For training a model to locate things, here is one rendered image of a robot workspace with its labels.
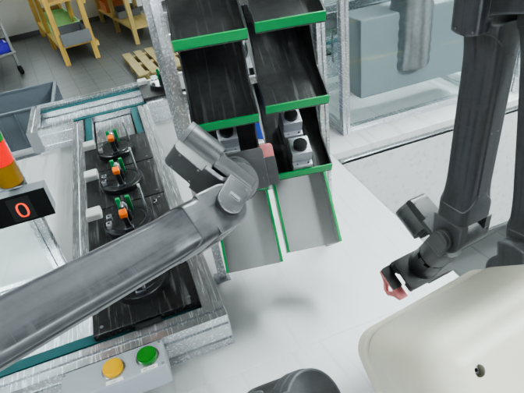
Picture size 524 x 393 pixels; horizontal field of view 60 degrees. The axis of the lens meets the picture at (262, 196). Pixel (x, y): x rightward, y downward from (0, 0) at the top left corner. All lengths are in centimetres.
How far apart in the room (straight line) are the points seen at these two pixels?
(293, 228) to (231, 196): 56
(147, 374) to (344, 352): 42
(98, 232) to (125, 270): 90
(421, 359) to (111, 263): 30
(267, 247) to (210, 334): 24
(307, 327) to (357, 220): 42
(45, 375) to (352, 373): 64
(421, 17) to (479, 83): 119
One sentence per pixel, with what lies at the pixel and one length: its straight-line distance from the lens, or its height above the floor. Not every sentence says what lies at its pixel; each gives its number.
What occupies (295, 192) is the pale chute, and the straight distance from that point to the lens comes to 112.
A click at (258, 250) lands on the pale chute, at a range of 108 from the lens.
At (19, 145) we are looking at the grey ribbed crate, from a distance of 300.
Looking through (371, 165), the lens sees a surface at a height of 76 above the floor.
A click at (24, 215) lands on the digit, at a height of 119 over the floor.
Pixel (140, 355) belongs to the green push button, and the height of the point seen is 97.
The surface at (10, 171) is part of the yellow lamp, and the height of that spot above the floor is 130.
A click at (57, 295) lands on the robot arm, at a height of 145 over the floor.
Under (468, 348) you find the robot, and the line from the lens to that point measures 45.
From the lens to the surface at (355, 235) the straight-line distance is 134.
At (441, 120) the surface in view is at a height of 86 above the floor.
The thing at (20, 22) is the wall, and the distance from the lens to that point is 923.
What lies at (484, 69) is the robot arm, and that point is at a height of 150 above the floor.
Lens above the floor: 173
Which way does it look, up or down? 35 degrees down
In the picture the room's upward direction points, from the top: 9 degrees counter-clockwise
